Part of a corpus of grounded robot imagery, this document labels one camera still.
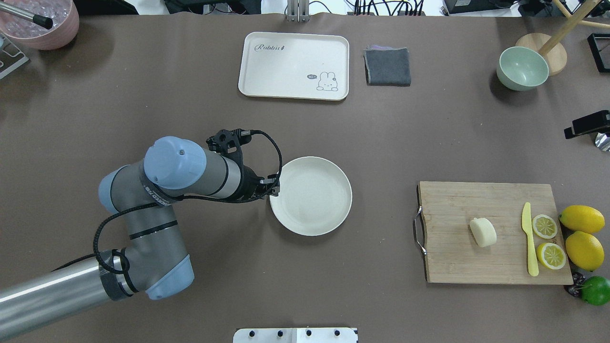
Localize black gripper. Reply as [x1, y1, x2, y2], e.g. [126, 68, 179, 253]
[238, 166, 280, 202]

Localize cream round plate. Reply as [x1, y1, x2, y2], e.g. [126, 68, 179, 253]
[270, 156, 353, 236]

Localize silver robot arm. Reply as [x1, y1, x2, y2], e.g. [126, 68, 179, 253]
[1, 129, 281, 341]

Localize cream rabbit tray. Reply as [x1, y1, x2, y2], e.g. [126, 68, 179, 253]
[238, 32, 349, 101]

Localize white steamed bun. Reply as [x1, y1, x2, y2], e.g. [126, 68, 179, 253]
[470, 218, 497, 247]

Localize wooden mug tree stand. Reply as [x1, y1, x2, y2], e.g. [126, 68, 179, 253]
[516, 0, 609, 76]

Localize mint green bowl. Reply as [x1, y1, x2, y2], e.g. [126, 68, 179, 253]
[496, 46, 550, 91]

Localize whole lemon far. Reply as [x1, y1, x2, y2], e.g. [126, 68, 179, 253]
[559, 205, 605, 234]

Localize lemon half slice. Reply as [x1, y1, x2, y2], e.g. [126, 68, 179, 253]
[532, 214, 559, 239]
[536, 242, 567, 271]

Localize whole lemon near lime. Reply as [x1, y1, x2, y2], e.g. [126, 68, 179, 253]
[566, 232, 604, 272]

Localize grey folded cloth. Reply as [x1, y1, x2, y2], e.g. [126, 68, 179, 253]
[364, 45, 412, 87]

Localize yellow plastic knife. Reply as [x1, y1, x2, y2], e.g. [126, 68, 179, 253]
[521, 202, 539, 277]

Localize green lime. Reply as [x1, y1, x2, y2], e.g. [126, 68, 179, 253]
[581, 276, 610, 306]

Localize pink bowl with ice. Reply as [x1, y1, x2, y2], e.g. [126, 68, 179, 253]
[0, 0, 79, 50]

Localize metal black-tipped muddler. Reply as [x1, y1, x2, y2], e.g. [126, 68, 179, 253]
[0, 1, 54, 29]

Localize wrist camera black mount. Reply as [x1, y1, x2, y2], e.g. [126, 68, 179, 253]
[205, 129, 252, 166]

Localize aluminium frame post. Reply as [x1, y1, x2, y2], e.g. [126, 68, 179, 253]
[286, 0, 311, 22]

